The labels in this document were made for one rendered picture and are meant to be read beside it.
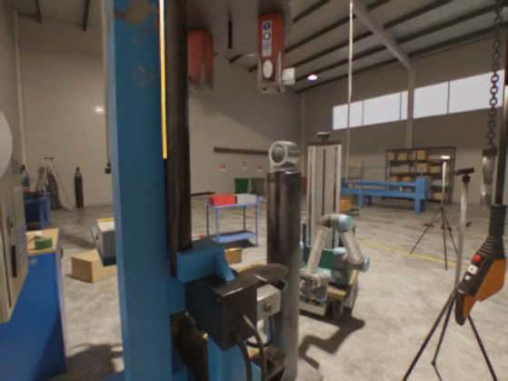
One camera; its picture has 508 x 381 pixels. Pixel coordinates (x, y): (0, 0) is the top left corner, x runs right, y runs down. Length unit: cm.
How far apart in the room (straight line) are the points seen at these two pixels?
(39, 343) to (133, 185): 167
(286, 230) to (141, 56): 107
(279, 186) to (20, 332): 197
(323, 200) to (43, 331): 258
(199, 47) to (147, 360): 142
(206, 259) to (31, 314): 159
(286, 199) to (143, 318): 88
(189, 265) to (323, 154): 206
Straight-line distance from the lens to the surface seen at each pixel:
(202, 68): 134
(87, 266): 391
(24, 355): 246
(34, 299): 228
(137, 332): 115
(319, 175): 269
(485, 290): 125
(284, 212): 138
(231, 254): 150
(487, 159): 108
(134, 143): 98
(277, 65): 120
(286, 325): 165
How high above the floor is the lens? 148
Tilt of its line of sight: 5 degrees down
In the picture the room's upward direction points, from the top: straight up
